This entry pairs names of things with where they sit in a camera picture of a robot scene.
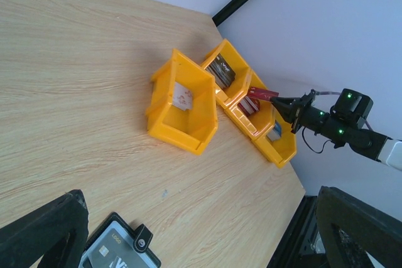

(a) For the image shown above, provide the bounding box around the yellow bin with white cards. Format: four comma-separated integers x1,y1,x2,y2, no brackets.
146,49,218,155

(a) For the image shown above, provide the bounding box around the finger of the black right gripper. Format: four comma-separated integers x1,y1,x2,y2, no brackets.
270,97,301,107
274,106,296,125

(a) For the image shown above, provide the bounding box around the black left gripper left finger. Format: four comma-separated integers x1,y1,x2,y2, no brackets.
1,190,89,267

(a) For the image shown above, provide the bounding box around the white card stack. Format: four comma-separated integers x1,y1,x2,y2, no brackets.
172,82,193,111

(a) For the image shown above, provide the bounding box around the black leather card holder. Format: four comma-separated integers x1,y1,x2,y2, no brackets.
79,212,161,268

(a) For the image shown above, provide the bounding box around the blue card stack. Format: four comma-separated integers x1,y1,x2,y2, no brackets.
266,121,282,141

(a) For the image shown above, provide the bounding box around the black VIP card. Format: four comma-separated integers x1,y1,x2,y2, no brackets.
80,230,141,267

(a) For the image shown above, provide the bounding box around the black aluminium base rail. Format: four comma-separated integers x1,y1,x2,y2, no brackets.
268,196,322,267

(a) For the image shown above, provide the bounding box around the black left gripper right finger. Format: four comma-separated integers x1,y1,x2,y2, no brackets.
315,186,401,267

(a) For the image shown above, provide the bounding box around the yellow bin with black cards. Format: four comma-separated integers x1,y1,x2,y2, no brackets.
201,39,251,109

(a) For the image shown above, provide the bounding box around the black card stack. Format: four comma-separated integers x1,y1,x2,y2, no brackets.
206,54,236,89

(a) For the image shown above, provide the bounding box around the yellow bin with blue cards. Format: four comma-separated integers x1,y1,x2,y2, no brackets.
252,113,297,168

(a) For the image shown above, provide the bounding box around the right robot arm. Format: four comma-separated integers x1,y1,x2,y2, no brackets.
270,88,401,171

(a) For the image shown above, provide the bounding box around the yellow bin with red cards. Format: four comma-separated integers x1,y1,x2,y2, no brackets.
225,70,275,141

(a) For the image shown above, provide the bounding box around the red VIP card stack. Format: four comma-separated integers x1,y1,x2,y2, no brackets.
238,96,261,116

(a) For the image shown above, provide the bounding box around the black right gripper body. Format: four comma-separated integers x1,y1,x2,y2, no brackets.
291,89,316,133

